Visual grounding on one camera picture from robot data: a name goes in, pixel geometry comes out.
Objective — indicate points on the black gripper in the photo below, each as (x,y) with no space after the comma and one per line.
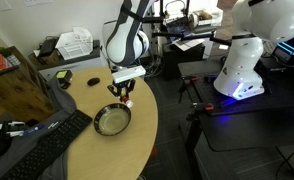
(122,88)

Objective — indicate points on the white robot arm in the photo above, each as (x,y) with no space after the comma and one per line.
(127,43)

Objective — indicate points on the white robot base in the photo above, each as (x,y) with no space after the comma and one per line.
(254,21)

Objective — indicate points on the black computer mouse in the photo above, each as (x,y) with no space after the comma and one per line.
(93,81)

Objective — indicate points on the grey cloth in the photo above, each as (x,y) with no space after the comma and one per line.
(65,105)

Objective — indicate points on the black device with yellow label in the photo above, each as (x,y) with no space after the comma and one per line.
(64,77)

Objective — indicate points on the white plastic tray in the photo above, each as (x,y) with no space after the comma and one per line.
(77,43)

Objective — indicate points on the blue white marker pen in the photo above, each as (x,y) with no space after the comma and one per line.
(37,128)

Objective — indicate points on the wooden cabinet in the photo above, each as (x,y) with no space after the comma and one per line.
(23,91)

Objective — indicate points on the black computer keyboard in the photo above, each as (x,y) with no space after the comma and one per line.
(48,148)

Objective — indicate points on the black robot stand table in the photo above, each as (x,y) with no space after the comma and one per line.
(259,122)

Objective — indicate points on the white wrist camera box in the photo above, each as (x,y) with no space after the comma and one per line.
(127,73)

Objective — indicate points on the orange handled clamp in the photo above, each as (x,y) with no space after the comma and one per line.
(197,107)

